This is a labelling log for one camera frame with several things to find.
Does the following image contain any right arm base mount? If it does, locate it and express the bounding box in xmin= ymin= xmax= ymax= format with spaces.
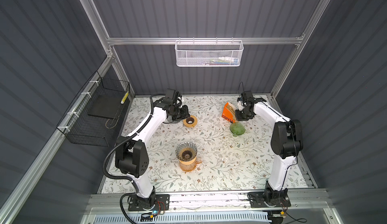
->
xmin=247 ymin=188 xmax=291 ymax=208

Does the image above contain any black corrugated cable conduit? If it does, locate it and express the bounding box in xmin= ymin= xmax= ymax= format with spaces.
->
xmin=102 ymin=93 xmax=165 ymax=224

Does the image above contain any grey glass dripper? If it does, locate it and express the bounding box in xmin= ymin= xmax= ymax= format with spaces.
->
xmin=175 ymin=142 xmax=198 ymax=164

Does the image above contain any green glass dripper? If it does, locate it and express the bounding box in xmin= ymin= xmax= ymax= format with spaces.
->
xmin=229 ymin=122 xmax=246 ymax=137

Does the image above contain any orange coffee filter box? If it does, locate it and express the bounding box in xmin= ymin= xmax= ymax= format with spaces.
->
xmin=222 ymin=103 xmax=237 ymax=123

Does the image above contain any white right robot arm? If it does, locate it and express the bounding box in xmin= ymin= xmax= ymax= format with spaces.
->
xmin=235 ymin=91 xmax=303 ymax=193

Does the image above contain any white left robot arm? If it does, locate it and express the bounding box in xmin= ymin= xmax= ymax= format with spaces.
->
xmin=115 ymin=89 xmax=190 ymax=199

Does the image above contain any black flat pad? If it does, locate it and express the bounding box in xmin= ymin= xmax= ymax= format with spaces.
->
xmin=87 ymin=95 xmax=124 ymax=120

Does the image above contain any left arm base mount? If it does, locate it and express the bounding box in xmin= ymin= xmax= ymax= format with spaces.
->
xmin=127 ymin=192 xmax=170 ymax=211

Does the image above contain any orange glass carafe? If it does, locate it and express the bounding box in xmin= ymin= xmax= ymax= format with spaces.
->
xmin=179 ymin=157 xmax=203 ymax=172

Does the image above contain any yellow marker pen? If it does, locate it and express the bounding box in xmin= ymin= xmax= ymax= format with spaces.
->
xmin=121 ymin=91 xmax=129 ymax=105

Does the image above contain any black wire basket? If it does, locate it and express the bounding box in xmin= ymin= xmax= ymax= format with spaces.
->
xmin=57 ymin=73 xmax=130 ymax=147

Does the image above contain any white wire basket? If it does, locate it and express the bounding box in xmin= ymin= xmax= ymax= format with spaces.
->
xmin=174 ymin=39 xmax=244 ymax=67

